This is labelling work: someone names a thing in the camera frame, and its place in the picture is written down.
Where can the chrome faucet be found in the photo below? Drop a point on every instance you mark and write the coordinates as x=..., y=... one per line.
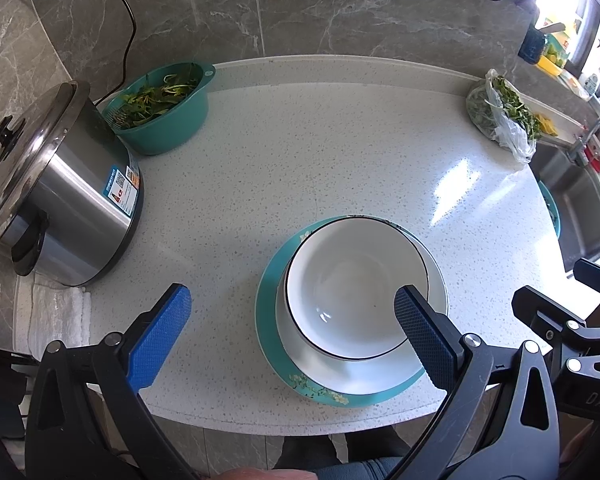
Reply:
x=587, y=135

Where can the window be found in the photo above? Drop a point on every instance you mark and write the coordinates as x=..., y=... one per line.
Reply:
x=580, y=20

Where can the stainless steel sink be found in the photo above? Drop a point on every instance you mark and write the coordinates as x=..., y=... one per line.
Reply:
x=580, y=195

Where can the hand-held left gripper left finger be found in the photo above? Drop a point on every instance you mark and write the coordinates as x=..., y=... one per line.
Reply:
x=160, y=335

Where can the yellow lidded container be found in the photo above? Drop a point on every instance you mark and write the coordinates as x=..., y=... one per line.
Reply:
x=547, y=65

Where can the black-rimmed floral bowl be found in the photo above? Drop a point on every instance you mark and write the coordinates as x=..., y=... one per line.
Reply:
x=355, y=280

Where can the teal floral plate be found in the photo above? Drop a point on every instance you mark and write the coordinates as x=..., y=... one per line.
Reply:
x=267, y=320

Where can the teal basin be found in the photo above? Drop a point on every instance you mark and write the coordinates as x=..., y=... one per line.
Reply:
x=555, y=215

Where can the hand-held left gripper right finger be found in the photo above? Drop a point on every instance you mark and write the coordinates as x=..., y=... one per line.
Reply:
x=425, y=340

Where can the person's left hand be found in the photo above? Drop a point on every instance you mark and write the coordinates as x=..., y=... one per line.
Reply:
x=265, y=475

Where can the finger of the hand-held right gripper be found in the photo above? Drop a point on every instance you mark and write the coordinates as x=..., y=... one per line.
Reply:
x=597, y=272
x=545, y=305

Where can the leafy greens in colander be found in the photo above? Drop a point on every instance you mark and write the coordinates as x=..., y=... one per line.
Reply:
x=155, y=97

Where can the plastic bag of greens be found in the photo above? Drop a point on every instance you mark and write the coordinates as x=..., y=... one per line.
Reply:
x=500, y=110

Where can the stainless steel rice cooker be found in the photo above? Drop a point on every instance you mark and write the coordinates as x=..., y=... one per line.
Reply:
x=80, y=200

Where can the teal colander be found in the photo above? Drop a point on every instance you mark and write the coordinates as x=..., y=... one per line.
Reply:
x=180, y=125

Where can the person's dark trousers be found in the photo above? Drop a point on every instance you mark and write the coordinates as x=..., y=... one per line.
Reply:
x=330, y=455

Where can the black-rimmed white plate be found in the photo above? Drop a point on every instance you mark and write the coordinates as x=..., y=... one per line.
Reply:
x=305, y=360

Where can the blue cup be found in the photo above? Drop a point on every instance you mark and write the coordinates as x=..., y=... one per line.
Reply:
x=530, y=47

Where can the steel cooker lid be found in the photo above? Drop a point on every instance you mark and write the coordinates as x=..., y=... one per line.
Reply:
x=35, y=135

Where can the yellow sponge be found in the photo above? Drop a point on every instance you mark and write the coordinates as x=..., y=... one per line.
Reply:
x=547, y=125

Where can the white towel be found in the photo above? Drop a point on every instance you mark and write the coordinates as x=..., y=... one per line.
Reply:
x=55, y=315

